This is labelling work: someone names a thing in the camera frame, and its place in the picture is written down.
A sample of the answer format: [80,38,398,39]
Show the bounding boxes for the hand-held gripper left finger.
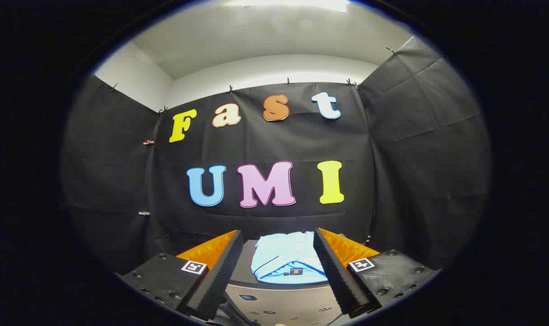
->
[120,230,244,321]

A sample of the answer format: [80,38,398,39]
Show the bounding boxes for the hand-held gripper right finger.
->
[314,228,439,317]

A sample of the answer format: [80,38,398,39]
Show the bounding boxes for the light blue shirt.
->
[250,231,328,285]

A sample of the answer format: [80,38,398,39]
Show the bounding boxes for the ceiling light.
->
[225,0,350,13]

